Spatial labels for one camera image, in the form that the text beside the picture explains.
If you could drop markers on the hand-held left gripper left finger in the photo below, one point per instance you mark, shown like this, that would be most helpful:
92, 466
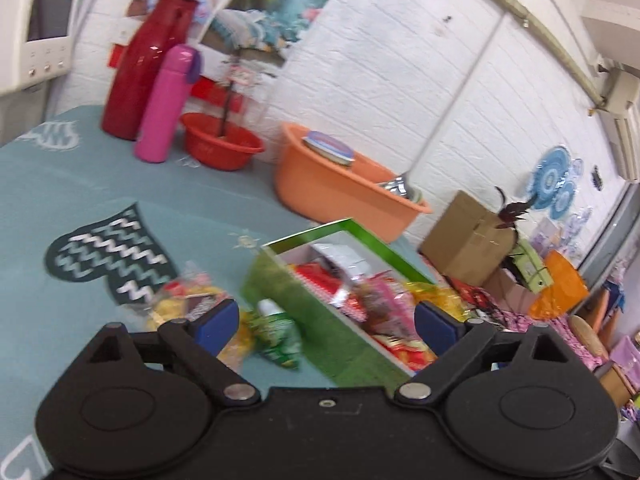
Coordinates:
217, 325

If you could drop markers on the blue lid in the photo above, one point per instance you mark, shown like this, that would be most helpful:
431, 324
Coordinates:
330, 147

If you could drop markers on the yellow cake packet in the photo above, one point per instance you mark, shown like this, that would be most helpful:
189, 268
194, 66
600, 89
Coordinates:
175, 295

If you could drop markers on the wall poster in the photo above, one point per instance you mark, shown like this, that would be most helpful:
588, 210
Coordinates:
250, 10

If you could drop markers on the glass pitcher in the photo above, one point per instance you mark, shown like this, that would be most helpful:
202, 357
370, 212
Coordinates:
245, 90

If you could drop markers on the beige wall pipe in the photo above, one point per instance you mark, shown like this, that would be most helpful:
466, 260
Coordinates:
530, 12

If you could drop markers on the small green box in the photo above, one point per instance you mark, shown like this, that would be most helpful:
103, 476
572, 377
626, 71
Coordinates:
532, 265

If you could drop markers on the red thermos jug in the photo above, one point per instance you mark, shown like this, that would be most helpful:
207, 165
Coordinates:
145, 65

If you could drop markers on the green cardboard box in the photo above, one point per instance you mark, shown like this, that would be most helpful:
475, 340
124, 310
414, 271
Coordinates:
325, 325

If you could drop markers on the green and blue snack packet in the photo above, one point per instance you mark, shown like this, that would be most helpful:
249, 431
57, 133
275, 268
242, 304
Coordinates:
277, 335

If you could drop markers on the orange bag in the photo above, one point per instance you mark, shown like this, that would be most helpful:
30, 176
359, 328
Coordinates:
560, 285

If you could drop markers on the white air conditioner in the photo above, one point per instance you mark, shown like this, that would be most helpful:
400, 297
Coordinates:
625, 130

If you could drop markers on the blue paper fan decoration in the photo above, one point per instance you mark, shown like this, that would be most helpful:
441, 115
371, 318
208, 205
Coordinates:
552, 185

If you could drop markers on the white wall conduit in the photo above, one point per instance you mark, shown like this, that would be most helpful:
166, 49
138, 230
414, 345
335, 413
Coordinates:
460, 85

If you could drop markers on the metal utensil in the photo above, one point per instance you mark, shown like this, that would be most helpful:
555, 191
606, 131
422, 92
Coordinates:
400, 187

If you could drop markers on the red chips bag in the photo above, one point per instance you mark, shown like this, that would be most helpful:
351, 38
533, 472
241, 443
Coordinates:
407, 355

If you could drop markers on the pink bottle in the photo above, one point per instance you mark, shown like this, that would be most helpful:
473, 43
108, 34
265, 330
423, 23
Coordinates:
165, 105

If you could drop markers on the large red snack bag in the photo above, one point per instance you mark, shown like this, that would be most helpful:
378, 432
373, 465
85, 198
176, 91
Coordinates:
320, 280

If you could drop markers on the teal printed tablecloth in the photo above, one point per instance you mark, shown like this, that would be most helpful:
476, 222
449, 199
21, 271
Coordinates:
150, 195

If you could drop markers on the white machine with screen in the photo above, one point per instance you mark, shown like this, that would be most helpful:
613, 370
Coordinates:
35, 25

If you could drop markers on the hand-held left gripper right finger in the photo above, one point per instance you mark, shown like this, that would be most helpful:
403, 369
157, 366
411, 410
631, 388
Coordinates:
437, 330

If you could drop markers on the pink-edged clear snack packet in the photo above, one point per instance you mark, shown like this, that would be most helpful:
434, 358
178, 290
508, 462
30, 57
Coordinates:
385, 300

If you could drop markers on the white foil snack packet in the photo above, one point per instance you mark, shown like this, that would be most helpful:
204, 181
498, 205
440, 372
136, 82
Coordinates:
345, 255

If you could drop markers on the red plastic basin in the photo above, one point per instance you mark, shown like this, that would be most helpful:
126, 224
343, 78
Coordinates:
220, 145

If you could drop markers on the dark red plant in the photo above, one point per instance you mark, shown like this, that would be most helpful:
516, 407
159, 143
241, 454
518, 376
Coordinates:
510, 210

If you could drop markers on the orange plastic basin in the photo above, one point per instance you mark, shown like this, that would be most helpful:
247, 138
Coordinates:
340, 190

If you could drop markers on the brown cardboard box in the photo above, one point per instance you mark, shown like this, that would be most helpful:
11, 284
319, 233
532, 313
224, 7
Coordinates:
470, 245

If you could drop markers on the pink floral cloth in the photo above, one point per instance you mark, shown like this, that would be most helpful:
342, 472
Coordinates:
570, 345

